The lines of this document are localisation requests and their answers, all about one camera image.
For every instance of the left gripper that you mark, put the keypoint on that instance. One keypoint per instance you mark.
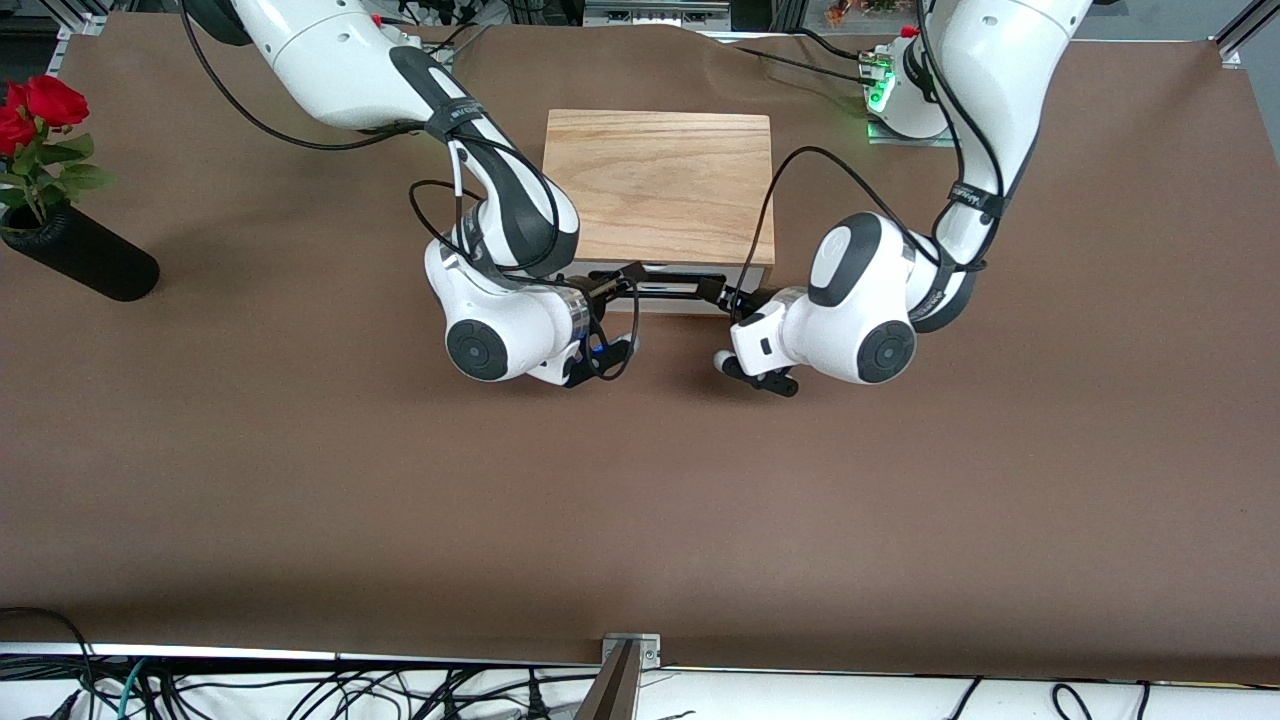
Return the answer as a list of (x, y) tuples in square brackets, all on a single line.
[(742, 298)]

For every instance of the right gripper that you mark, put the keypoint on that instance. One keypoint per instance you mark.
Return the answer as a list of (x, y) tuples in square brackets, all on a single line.
[(603, 288)]

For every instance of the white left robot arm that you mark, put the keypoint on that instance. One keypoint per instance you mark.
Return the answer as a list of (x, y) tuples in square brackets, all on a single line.
[(860, 330)]

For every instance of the light wooden drawer cabinet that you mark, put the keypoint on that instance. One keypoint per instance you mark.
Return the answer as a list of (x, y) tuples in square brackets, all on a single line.
[(660, 180)]

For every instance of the brown table mat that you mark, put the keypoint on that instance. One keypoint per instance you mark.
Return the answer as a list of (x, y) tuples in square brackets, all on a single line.
[(640, 480)]

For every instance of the grey power strip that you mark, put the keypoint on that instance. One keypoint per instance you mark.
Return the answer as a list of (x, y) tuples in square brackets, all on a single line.
[(650, 15)]

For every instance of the orange artificial flowers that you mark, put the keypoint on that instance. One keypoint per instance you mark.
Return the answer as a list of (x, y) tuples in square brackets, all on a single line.
[(860, 10)]

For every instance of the red roses with leaves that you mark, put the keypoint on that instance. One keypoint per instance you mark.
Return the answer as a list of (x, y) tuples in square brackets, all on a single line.
[(50, 100)]

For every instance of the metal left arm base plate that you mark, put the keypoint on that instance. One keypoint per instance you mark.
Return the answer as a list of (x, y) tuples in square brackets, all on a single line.
[(900, 142)]

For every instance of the silver metal edge bracket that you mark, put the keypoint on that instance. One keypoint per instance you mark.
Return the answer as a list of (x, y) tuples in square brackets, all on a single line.
[(648, 655)]

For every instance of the brown camera mount post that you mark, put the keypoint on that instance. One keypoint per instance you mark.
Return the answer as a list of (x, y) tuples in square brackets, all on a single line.
[(612, 690)]

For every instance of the silver table edge rail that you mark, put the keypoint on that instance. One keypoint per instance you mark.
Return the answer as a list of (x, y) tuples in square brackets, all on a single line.
[(300, 656)]

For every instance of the aluminium frame rail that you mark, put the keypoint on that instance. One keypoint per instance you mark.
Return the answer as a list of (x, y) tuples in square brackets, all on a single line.
[(1245, 30), (80, 20)]

